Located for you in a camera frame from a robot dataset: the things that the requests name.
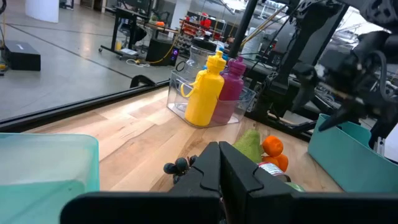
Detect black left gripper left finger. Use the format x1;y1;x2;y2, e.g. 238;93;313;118
169;141;222;195

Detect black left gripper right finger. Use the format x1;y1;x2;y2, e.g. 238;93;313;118
219;141;295;195

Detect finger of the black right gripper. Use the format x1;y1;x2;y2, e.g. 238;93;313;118
318;104;363;132
292;63;320;113

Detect dark toy grape bunch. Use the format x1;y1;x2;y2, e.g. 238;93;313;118
163;154;198;184

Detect green apple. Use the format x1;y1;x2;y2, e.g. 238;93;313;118
232;129;264;164

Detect teal plastic bin with handle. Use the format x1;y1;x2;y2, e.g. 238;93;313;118
307;113;398;194

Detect yellow plastic bottle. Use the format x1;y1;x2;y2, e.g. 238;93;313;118
180;50;227;128

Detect purple plastic bottle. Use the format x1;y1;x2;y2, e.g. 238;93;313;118
211;55;248;125

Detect blue plastic bottle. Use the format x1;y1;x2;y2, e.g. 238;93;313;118
201;46;231;71

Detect clear bottle with black cap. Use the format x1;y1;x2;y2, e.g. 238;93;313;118
175;36;218;114

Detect tin can with red label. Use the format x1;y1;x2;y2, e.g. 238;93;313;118
257;161;292;183

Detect tin can with green label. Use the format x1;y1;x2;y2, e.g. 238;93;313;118
284;182;307;193

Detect clear plastic bin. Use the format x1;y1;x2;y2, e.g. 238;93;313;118
166;70;257;129

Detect shelf with red bins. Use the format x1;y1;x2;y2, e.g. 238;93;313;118
178;12;220;50

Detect black computer tower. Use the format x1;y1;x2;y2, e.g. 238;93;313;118
146;39;180;67

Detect white square pillar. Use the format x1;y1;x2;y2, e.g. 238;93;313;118
169;0;192;30

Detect translucent light green bin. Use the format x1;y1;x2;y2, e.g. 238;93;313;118
0;133;100;224

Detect black rolling desk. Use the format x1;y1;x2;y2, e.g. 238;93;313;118
98;6;175;60

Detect black box on floor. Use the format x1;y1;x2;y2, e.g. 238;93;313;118
4;39;42;72

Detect white round pillar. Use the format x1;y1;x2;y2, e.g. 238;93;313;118
24;0;60;24

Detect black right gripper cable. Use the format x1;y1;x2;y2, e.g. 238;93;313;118
369;49;391;105

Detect yellow and grey cables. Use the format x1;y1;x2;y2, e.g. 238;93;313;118
241;4;289;47

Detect black camera stand pole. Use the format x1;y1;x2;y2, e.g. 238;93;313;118
229;0;259;59

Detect yellow floor cable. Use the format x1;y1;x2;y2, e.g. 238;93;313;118
136;34;178;65

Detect white floor cable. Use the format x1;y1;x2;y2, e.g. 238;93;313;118
126;58;150;68

